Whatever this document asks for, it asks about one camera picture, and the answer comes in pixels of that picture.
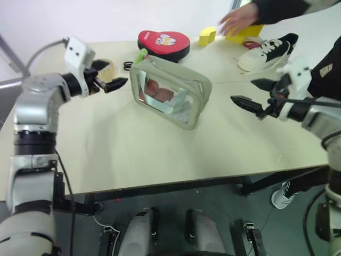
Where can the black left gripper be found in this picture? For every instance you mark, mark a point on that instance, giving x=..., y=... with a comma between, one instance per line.
x=92, y=80

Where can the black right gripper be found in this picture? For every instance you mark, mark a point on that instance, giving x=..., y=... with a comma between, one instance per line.
x=279, y=90

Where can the person's black sleeved forearm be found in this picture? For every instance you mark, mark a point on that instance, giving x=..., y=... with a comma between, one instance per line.
x=282, y=9

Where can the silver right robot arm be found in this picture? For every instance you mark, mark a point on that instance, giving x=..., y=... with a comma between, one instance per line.
x=323, y=114

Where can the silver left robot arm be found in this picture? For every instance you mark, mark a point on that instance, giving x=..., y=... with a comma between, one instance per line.
x=34, y=106

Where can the clear green-trimmed toiletry pouch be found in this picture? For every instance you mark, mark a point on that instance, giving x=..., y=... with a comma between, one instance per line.
x=191, y=88

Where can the person's bare hand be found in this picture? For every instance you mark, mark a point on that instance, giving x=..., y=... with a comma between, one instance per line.
x=241, y=18

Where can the beige tape roll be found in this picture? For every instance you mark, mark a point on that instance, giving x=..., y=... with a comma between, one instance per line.
x=113, y=70

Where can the white and black sneaker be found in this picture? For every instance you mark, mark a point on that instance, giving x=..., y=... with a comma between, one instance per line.
x=255, y=58

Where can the green plastic clip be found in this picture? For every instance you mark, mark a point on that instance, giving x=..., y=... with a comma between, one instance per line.
x=140, y=55

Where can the red heart-shaped case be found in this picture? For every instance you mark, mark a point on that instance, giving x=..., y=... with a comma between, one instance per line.
x=149, y=42

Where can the yellow box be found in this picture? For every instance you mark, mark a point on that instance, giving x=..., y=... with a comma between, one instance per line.
x=250, y=30

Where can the person's black jacket torso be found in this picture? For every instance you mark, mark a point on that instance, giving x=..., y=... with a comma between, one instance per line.
x=327, y=69

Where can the yellow curved foam block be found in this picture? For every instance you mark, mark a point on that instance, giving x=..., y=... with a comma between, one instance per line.
x=206, y=34

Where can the person's black trouser leg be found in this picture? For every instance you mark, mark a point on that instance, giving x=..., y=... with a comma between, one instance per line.
x=306, y=181

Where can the grey metal bar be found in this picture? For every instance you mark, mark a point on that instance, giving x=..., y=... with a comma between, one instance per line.
x=10, y=53

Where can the person's white worn shoe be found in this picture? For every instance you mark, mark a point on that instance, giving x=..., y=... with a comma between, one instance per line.
x=282, y=197

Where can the black stand foot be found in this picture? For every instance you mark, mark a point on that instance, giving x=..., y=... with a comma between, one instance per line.
x=108, y=244
x=251, y=237

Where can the grey rounded robot leg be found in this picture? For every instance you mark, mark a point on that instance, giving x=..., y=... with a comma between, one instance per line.
x=206, y=232
x=139, y=232

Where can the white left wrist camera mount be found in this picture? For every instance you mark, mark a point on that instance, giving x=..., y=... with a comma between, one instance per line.
x=77, y=57

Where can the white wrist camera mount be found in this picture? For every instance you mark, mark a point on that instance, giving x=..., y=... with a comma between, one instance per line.
x=299, y=73
x=77, y=57

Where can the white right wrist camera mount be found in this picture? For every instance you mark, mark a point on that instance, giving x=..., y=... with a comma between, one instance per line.
x=299, y=73

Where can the black table frame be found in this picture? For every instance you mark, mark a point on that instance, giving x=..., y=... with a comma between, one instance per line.
x=160, y=188

